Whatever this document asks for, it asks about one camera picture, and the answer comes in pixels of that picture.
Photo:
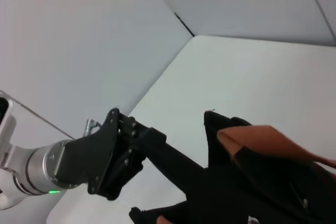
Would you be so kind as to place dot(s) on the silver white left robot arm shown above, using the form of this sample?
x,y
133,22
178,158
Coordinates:
x,y
36,166

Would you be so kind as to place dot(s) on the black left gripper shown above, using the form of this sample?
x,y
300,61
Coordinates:
x,y
86,161

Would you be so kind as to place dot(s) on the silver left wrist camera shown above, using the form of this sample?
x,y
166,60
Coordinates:
x,y
6,129

